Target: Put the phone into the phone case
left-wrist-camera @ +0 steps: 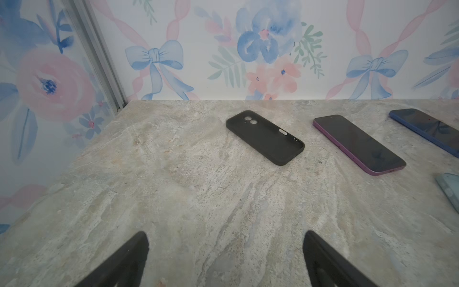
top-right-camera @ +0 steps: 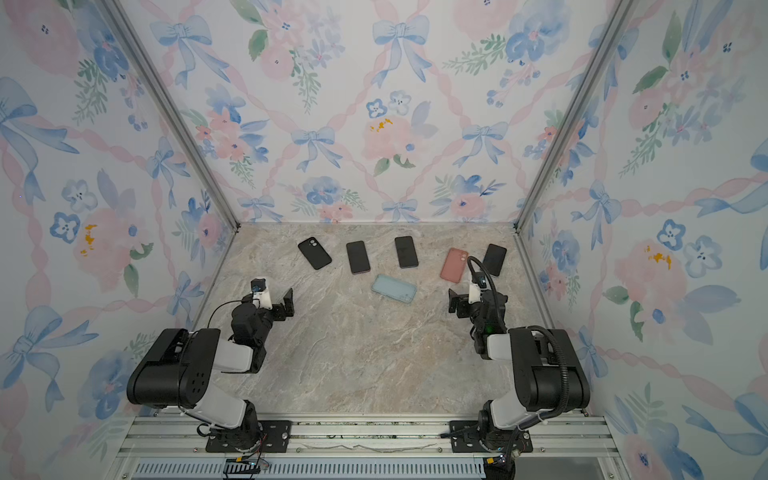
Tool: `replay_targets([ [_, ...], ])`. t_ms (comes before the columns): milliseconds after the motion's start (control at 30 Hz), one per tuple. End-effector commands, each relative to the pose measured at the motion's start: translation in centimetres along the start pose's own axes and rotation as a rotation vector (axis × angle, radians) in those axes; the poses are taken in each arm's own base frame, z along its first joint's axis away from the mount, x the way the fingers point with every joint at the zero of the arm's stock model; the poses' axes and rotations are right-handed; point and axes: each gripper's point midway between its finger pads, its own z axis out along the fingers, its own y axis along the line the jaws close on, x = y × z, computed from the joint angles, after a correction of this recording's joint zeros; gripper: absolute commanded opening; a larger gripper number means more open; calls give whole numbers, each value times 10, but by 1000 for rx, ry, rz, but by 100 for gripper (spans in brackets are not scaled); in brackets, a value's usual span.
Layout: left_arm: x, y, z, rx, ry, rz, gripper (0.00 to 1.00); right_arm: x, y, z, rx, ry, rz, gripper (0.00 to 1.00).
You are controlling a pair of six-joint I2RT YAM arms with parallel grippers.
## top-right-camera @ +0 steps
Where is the corner aluminium post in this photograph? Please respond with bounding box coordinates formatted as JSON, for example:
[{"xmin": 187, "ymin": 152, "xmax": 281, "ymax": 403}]
[
  {"xmin": 514, "ymin": 0, "xmax": 635, "ymax": 235},
  {"xmin": 95, "ymin": 0, "xmax": 241, "ymax": 232}
]

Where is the blue phone black screen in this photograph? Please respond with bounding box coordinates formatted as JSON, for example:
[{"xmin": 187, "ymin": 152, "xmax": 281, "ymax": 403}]
[{"xmin": 394, "ymin": 236, "xmax": 419, "ymax": 269}]

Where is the phone with pink edge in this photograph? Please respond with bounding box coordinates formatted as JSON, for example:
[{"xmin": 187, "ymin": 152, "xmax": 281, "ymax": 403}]
[{"xmin": 346, "ymin": 240, "xmax": 371, "ymax": 275}]

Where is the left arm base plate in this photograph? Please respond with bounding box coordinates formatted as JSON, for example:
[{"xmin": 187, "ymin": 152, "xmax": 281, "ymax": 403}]
[{"xmin": 205, "ymin": 420, "xmax": 293, "ymax": 455}]

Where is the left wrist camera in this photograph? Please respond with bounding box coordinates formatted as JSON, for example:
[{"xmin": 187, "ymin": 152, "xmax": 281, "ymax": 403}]
[{"xmin": 250, "ymin": 278, "xmax": 272, "ymax": 310}]

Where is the left corner aluminium post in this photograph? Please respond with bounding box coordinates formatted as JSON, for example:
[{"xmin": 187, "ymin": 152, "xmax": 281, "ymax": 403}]
[{"xmin": 95, "ymin": 0, "xmax": 241, "ymax": 232}]

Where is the pink phone case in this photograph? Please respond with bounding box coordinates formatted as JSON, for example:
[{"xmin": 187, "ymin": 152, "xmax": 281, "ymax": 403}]
[{"xmin": 439, "ymin": 248, "xmax": 469, "ymax": 284}]

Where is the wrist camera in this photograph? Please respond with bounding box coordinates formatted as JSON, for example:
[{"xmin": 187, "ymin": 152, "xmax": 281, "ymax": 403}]
[
  {"xmin": 468, "ymin": 281, "xmax": 483, "ymax": 304},
  {"xmin": 250, "ymin": 278, "xmax": 272, "ymax": 310}
]

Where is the aluminium rail frame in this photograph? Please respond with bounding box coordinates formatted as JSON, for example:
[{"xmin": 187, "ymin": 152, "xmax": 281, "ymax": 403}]
[{"xmin": 106, "ymin": 413, "xmax": 629, "ymax": 479}]

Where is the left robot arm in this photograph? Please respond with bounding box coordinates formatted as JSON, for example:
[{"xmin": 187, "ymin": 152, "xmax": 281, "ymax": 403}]
[{"xmin": 126, "ymin": 279, "xmax": 295, "ymax": 457}]

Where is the black phone case with camera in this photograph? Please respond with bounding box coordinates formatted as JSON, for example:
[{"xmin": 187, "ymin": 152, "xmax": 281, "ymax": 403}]
[{"xmin": 297, "ymin": 237, "xmax": 332, "ymax": 270}]

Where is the black phone far right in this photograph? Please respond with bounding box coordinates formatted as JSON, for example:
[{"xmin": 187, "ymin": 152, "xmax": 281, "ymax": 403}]
[{"xmin": 482, "ymin": 244, "xmax": 507, "ymax": 277}]

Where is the light blue phone case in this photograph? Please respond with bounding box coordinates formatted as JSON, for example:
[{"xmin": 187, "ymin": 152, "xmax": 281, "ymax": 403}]
[{"xmin": 371, "ymin": 274, "xmax": 417, "ymax": 304}]

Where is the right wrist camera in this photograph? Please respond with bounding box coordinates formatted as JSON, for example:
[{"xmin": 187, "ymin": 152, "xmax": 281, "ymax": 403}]
[{"xmin": 468, "ymin": 281, "xmax": 483, "ymax": 304}]

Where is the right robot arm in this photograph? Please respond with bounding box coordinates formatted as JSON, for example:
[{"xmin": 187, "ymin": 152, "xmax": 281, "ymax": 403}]
[{"xmin": 441, "ymin": 288, "xmax": 591, "ymax": 455}]

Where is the right corner aluminium post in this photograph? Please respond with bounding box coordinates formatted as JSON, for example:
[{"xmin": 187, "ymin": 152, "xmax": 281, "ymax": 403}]
[{"xmin": 514, "ymin": 0, "xmax": 635, "ymax": 235}]

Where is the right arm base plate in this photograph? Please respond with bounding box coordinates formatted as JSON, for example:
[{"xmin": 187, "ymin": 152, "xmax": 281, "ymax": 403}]
[{"xmin": 440, "ymin": 420, "xmax": 533, "ymax": 456}]

